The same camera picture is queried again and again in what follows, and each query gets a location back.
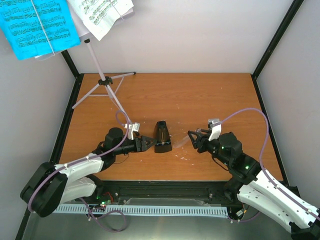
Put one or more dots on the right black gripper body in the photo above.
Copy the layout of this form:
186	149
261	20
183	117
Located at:
201	142

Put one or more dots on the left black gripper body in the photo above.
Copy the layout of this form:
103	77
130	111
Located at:
138	149

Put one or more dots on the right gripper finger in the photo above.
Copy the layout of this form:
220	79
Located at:
194	138
204	131

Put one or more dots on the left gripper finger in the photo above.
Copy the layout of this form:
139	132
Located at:
148	140
147	145

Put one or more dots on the black metronome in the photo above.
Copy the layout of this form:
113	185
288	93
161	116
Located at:
162	138

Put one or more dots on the clear plastic metronome cover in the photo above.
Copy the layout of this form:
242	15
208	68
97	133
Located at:
182	142

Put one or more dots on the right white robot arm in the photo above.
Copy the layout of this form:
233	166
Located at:
252	185

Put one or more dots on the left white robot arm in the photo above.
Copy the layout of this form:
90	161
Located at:
115	143

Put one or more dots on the green led circuit board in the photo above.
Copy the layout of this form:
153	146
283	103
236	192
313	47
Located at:
105	199

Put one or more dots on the white sheet music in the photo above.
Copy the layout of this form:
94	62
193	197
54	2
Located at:
98	16

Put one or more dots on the blue sheet music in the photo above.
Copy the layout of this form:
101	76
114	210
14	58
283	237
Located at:
35	28

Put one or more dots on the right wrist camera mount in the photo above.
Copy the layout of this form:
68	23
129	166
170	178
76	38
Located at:
215	128

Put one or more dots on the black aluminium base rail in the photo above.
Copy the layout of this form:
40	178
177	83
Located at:
162	190

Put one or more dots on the light blue cable duct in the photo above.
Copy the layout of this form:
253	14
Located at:
145	210

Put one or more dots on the black frame post left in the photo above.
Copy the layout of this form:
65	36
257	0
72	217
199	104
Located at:
77	75

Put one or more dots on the black frame post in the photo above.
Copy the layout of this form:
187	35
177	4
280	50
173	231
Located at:
285	23
77	75

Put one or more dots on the black frame post right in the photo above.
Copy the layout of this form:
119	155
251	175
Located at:
285	23

